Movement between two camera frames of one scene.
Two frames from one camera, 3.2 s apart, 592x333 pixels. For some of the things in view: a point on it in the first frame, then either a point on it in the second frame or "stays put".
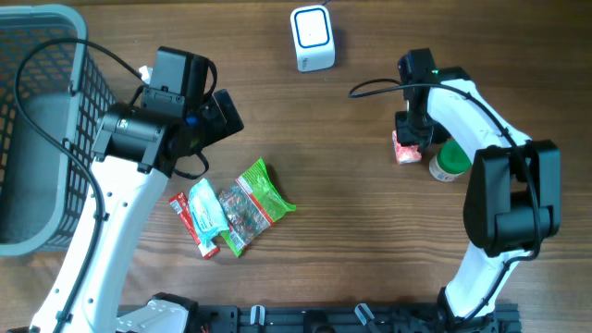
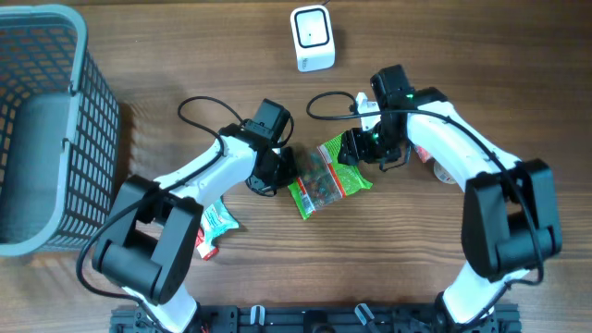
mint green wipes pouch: [207, 211] stays put
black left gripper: [227, 117] → [281, 167]
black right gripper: [412, 134] → [353, 148]
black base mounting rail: [289, 318] stays put
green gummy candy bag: [252, 203] → [326, 179]
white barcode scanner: [313, 37] stays put
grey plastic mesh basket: [51, 100] stays put
